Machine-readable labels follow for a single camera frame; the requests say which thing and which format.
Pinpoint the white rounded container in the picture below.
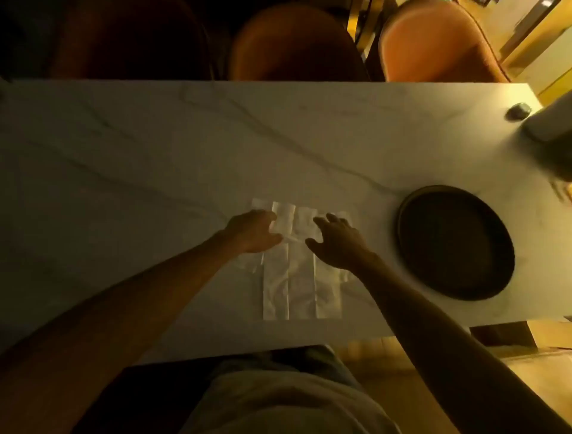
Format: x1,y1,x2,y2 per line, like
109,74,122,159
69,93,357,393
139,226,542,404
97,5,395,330
521,89,572,144

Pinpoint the person's left forearm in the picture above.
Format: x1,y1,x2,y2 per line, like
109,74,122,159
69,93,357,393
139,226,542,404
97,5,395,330
0,230,244,434

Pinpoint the beige shirt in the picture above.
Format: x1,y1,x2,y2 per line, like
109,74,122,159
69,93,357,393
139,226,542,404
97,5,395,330
178,370,403,434

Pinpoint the round dark tray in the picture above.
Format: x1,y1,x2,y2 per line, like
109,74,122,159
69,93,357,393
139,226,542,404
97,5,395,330
396,184,516,302

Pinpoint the small grey round cap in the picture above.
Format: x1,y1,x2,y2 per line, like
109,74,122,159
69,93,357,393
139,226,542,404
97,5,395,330
505,102,533,122

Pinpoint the spread of white paper napkins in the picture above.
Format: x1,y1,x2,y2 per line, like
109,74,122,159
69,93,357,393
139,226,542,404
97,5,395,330
232,198,358,321

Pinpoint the person's right hand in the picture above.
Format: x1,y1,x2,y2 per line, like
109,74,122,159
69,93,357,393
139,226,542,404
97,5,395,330
305,213,374,271

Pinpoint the person's right forearm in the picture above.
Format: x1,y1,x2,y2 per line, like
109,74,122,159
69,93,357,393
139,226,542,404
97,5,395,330
350,252,572,434

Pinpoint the person's left hand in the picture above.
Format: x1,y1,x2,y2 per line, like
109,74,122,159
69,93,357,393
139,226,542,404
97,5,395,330
219,209,285,255

